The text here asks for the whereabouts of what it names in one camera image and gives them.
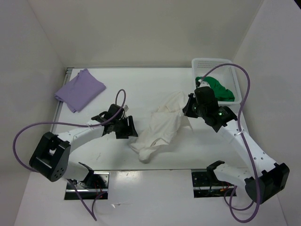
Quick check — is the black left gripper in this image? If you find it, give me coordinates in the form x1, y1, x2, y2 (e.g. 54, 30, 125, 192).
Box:
113, 116, 138, 139

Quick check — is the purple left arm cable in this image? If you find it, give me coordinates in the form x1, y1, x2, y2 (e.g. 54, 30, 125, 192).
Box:
12, 89, 127, 221

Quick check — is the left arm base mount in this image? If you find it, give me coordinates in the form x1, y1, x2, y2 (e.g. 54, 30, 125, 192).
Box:
64, 171, 110, 200

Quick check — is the white plastic laundry basket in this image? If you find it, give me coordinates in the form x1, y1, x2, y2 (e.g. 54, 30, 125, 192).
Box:
191, 57, 243, 106

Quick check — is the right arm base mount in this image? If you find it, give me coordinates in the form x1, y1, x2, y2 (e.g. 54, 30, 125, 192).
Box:
191, 169, 234, 198

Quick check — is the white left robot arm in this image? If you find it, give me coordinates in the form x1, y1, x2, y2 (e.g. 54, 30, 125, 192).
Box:
29, 104, 138, 188

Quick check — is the green t shirt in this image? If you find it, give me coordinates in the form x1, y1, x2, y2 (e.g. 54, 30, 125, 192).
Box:
195, 76, 235, 102

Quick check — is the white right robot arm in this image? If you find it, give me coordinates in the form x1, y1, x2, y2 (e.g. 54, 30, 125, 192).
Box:
182, 87, 290, 204

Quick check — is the white t shirt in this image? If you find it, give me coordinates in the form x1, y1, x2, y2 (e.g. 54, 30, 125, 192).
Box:
130, 91, 192, 163

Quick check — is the purple t shirt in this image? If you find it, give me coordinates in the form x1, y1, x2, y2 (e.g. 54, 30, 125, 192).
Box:
54, 69, 106, 113

